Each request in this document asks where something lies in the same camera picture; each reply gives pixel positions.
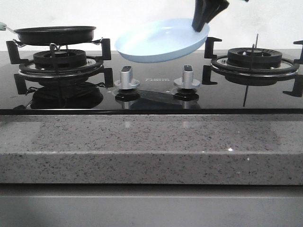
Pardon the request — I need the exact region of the black glass gas cooktop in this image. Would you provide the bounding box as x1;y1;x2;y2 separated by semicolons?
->
0;52;303;115

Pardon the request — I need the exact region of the light blue plate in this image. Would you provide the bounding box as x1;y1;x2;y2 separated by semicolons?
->
115;18;210;63

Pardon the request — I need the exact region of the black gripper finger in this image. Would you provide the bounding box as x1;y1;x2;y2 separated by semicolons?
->
206;0;229;23
192;0;219;32

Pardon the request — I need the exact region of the black frying pan mint handle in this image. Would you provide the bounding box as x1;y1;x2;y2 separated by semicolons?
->
0;22;96;46

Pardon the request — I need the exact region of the right silver stove knob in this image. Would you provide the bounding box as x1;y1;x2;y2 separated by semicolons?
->
174;65;200;89

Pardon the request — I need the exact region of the left silver stove knob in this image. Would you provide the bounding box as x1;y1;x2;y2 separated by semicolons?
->
114;66;140;90

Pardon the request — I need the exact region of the right black burner head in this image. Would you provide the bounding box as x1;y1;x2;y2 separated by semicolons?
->
227;47;282;69

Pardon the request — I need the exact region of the right black pan support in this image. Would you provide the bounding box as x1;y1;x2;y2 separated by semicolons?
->
202;37;303;97

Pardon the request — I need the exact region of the grey cabinet front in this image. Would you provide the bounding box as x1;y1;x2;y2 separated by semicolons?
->
0;184;303;227

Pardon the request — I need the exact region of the black burner head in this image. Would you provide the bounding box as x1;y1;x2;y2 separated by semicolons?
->
227;47;282;69
33;49;87;70

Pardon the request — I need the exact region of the black pan support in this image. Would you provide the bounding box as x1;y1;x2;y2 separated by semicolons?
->
6;38;113;95
202;37;303;97

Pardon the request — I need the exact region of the left black pan support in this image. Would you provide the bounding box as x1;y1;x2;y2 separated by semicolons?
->
6;38;113;95

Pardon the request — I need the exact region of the silver stove knob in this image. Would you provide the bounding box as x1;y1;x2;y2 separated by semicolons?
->
174;65;200;89
114;66;140;90

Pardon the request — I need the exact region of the left black burner head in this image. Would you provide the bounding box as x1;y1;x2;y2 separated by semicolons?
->
33;49;87;70

